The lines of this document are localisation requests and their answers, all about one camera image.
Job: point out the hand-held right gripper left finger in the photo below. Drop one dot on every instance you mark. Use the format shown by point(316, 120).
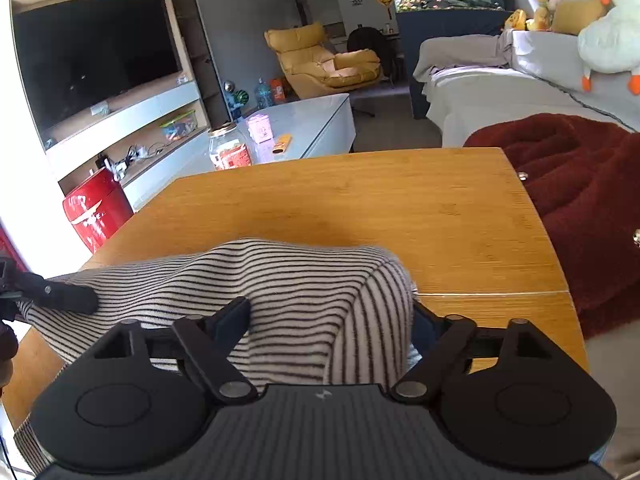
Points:
point(235, 317)

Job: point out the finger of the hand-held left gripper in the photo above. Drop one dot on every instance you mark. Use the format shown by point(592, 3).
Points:
point(65, 296)

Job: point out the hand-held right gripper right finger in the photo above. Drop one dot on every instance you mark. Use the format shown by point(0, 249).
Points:
point(425, 327)

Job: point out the striped grey white garment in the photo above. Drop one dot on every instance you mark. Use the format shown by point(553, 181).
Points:
point(300, 300)

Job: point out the red furniture piece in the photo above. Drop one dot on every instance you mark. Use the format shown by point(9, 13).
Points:
point(9, 247)

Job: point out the red goblet-shaped vase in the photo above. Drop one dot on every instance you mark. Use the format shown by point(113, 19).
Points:
point(95, 210)

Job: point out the glass jar with red label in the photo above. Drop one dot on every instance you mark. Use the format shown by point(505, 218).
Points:
point(230, 152)

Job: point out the orange snack packet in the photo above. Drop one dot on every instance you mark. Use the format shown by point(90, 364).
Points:
point(281, 144)

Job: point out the small pink box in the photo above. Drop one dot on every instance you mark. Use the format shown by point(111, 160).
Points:
point(260, 129)

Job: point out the dark red fleece garment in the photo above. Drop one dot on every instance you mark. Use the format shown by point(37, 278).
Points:
point(575, 200)

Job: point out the clear plastic storage container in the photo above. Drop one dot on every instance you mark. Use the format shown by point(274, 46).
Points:
point(178, 126)

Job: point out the white wooden shelf unit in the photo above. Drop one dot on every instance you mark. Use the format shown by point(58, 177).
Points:
point(150, 105)

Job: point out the white coffee table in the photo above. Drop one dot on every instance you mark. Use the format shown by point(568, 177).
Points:
point(310, 120)

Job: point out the green ball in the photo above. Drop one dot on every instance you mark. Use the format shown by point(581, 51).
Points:
point(240, 98)

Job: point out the blue water bottle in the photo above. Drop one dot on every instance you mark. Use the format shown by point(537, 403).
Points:
point(264, 95)

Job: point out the orange box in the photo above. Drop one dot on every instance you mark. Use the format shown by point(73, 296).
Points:
point(279, 90)

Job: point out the black flat television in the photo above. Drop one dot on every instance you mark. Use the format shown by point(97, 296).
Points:
point(95, 60)

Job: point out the white covered sofa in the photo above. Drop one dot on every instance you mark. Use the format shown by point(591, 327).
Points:
point(500, 100)

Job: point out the yellow leather armchair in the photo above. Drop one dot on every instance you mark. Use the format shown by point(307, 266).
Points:
point(310, 60)

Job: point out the beige blanket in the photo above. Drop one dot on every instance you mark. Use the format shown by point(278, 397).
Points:
point(460, 52)

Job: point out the dark fish tank cabinet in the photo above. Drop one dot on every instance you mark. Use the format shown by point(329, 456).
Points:
point(410, 35)

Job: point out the black office chair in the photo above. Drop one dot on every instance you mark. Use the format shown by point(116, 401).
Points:
point(365, 40)

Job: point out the yellow pink plush toy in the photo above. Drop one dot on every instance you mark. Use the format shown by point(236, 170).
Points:
point(544, 10)

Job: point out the white goose plush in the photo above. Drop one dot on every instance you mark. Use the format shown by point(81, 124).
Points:
point(610, 35)

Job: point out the yellow pillow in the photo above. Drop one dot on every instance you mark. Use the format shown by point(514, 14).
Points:
point(575, 15)

